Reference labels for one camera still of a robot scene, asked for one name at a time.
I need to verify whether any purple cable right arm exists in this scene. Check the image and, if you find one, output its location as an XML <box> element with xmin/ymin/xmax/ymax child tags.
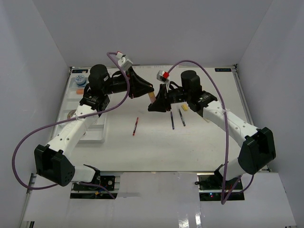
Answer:
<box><xmin>166</xmin><ymin>59</ymin><xmax>255</xmax><ymax>205</ymax></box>

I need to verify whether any large clear tape roll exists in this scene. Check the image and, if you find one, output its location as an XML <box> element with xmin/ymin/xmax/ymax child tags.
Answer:
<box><xmin>67</xmin><ymin>110</ymin><xmax>76</xmax><ymax>119</ymax></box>

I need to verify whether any yellow cap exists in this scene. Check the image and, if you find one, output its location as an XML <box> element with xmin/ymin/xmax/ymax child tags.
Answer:
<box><xmin>181</xmin><ymin>104</ymin><xmax>188</xmax><ymax>111</ymax></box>

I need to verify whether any red gel pen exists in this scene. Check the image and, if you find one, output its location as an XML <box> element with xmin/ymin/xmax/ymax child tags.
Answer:
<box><xmin>133</xmin><ymin>117</ymin><xmax>139</xmax><ymax>136</ymax></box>

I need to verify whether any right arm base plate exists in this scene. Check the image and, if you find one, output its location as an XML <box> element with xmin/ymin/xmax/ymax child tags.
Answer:
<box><xmin>194</xmin><ymin>174</ymin><xmax>245</xmax><ymax>201</ymax></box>

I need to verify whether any orange capped highlighter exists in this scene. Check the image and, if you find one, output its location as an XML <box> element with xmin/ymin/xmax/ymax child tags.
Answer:
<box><xmin>76</xmin><ymin>89</ymin><xmax>84</xmax><ymax>95</ymax></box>

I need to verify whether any pink highlighter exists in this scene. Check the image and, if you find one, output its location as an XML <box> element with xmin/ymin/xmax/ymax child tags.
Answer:
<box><xmin>148</xmin><ymin>92</ymin><xmax>156</xmax><ymax>104</ymax></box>

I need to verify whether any black logo sticker right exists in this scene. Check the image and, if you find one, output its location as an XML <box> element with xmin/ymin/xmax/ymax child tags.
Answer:
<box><xmin>215</xmin><ymin>68</ymin><xmax>232</xmax><ymax>72</ymax></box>

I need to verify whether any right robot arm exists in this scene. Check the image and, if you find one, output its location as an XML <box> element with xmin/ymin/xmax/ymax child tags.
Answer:
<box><xmin>148</xmin><ymin>70</ymin><xmax>276</xmax><ymax>190</ymax></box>

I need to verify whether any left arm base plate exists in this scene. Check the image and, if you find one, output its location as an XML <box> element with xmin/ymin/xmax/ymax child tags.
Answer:
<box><xmin>70</xmin><ymin>175</ymin><xmax>119</xmax><ymax>200</ymax></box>

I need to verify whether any aluminium table rail right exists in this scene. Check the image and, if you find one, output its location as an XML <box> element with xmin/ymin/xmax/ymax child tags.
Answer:
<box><xmin>233</xmin><ymin>67</ymin><xmax>275</xmax><ymax>175</ymax></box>

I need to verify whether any purple gel pen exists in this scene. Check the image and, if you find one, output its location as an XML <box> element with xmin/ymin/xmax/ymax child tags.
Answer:
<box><xmin>170</xmin><ymin>111</ymin><xmax>175</xmax><ymax>130</ymax></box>

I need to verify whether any black gel pen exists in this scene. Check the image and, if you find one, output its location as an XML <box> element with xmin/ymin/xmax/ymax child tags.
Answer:
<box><xmin>178</xmin><ymin>108</ymin><xmax>186</xmax><ymax>127</ymax></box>

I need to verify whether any black logo sticker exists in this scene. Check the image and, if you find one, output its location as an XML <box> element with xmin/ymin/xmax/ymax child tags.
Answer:
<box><xmin>72</xmin><ymin>69</ymin><xmax>88</xmax><ymax>74</ymax></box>
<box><xmin>215</xmin><ymin>68</ymin><xmax>232</xmax><ymax>72</ymax></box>

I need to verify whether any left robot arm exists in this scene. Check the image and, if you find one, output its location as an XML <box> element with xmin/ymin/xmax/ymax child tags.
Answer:
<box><xmin>34</xmin><ymin>52</ymin><xmax>154</xmax><ymax>190</ymax></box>

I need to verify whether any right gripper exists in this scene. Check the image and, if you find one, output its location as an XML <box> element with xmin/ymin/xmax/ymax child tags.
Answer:
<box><xmin>148</xmin><ymin>83</ymin><xmax>191</xmax><ymax>112</ymax></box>

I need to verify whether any white compartment tray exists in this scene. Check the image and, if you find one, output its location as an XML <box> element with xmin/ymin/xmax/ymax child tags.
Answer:
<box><xmin>57</xmin><ymin>76</ymin><xmax>107</xmax><ymax>143</ymax></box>

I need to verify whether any blue cleaning gel jar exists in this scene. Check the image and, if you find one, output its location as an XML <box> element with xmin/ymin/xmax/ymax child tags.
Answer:
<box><xmin>74</xmin><ymin>74</ymin><xmax>87</xmax><ymax>87</ymax></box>

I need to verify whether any black logo sticker left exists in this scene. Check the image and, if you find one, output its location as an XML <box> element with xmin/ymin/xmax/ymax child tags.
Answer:
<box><xmin>72</xmin><ymin>69</ymin><xmax>88</xmax><ymax>74</ymax></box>

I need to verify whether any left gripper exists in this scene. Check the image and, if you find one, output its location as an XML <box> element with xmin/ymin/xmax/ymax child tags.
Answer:
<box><xmin>104</xmin><ymin>68</ymin><xmax>155</xmax><ymax>100</ymax></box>

